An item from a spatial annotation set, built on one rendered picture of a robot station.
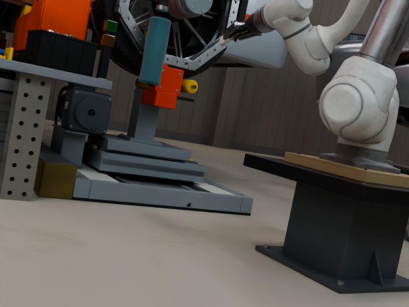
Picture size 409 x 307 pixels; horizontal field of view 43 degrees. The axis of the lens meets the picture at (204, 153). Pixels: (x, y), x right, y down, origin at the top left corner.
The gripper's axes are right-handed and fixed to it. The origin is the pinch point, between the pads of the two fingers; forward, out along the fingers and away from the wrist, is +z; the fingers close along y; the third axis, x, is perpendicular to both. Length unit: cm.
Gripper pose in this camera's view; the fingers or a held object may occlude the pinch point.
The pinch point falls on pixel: (226, 38)
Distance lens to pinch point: 200.4
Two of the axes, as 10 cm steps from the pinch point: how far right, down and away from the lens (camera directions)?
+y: -8.2, -1.2, -5.6
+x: -0.3, 9.9, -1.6
